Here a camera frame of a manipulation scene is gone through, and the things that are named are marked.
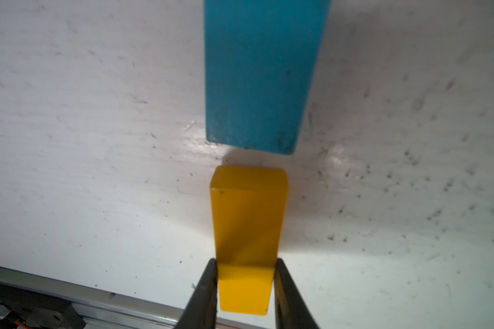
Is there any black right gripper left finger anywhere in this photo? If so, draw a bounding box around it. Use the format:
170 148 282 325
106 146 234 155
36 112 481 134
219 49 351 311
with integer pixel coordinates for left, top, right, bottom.
174 259 218 329

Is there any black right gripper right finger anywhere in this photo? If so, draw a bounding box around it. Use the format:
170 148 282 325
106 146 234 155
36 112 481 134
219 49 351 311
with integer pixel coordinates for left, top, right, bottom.
274 259 319 329

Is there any yellow long block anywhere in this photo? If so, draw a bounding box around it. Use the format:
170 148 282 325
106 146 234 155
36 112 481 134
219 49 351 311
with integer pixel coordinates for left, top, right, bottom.
210 165 289 316

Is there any teal long block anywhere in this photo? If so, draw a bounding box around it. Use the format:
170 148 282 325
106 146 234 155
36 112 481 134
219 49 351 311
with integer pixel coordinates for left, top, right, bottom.
204 0 331 155

